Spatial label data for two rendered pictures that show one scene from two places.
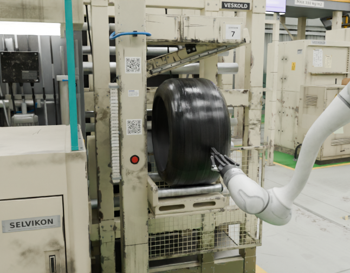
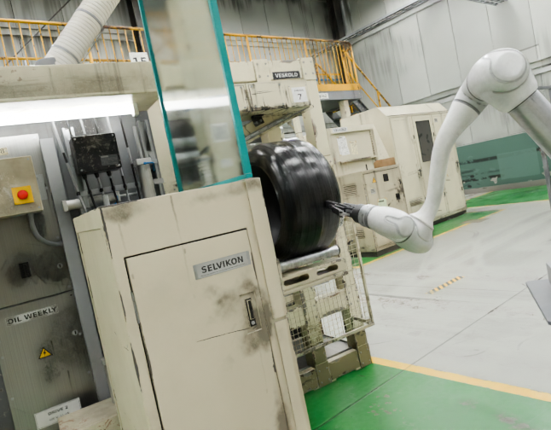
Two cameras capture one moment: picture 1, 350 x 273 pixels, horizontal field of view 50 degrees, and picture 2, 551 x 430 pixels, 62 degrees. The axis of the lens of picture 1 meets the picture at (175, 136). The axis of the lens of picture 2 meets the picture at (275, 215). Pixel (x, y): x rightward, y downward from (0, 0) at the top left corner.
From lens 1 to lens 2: 0.58 m
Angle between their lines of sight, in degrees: 15
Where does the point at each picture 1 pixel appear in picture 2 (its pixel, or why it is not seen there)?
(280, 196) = (421, 218)
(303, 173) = (438, 186)
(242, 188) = (388, 213)
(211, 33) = (279, 98)
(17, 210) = (206, 251)
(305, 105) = (345, 196)
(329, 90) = (365, 175)
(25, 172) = (206, 207)
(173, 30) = (240, 99)
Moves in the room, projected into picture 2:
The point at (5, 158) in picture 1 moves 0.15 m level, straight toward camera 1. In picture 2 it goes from (184, 194) to (217, 186)
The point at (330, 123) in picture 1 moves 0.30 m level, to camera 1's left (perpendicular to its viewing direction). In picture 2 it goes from (455, 127) to (376, 142)
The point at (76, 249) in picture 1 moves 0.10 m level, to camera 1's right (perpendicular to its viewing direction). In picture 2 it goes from (269, 288) to (305, 279)
